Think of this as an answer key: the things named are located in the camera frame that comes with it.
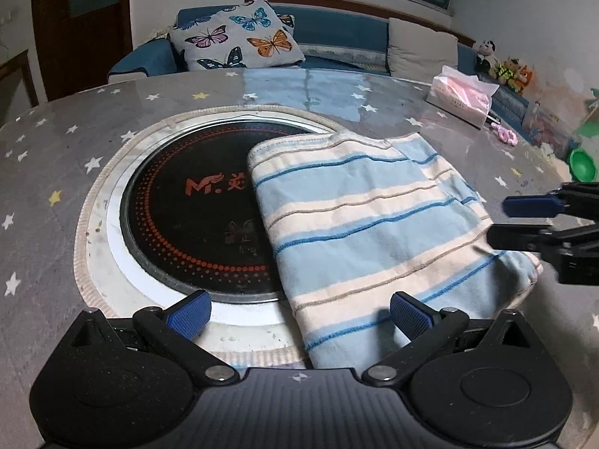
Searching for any clear plastic storage box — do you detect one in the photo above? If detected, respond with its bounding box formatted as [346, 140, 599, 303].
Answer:
[522, 100, 581, 150]

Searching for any pink scrunchie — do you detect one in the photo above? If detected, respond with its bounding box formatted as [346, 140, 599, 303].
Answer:
[489, 122, 519, 146]

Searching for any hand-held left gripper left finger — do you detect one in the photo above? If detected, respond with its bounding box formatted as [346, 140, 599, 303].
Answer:
[61, 290, 237, 387]

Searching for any white lace sofa cover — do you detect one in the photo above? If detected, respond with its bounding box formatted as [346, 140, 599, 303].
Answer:
[140, 25, 174, 46]

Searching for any green plastic bowl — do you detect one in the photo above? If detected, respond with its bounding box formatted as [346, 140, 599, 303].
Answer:
[568, 147, 599, 183]

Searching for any green yellow plush toy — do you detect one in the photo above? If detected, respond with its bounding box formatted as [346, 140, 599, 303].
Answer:
[496, 58, 516, 86]

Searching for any beige pillow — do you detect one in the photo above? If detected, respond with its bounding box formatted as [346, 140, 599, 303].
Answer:
[387, 18, 459, 76]

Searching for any panda plush toy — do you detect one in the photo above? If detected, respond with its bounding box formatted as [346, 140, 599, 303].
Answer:
[472, 40, 499, 73]

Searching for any butterfly print pillow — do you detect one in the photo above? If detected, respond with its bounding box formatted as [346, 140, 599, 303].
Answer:
[169, 1, 306, 72]

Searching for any grey star-print tablecloth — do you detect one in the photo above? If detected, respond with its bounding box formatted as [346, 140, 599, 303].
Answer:
[0, 68, 599, 384]

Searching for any round black induction cooktop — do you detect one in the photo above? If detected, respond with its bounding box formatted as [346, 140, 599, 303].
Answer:
[105, 111, 342, 326]

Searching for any blue sofa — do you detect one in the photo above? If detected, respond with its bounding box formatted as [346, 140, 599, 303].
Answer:
[107, 4, 532, 117]

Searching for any orange plush toy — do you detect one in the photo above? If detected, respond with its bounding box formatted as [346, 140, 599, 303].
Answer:
[512, 63, 534, 95]

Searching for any blue striped shirt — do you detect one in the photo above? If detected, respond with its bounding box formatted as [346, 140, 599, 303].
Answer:
[247, 132, 544, 370]

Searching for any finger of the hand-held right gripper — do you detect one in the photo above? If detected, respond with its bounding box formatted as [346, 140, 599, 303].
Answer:
[487, 223, 569, 256]
[503, 183, 599, 220]

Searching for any wooden console table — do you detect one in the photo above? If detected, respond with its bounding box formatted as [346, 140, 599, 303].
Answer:
[0, 49, 40, 122]

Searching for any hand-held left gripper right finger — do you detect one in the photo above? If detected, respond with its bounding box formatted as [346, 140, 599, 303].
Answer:
[362, 291, 546, 387]

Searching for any brown wooden door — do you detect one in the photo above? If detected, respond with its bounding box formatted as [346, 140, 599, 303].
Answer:
[30, 0, 134, 101]

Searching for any pink tissue box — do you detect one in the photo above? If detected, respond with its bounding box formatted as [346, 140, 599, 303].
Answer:
[425, 66, 501, 129]

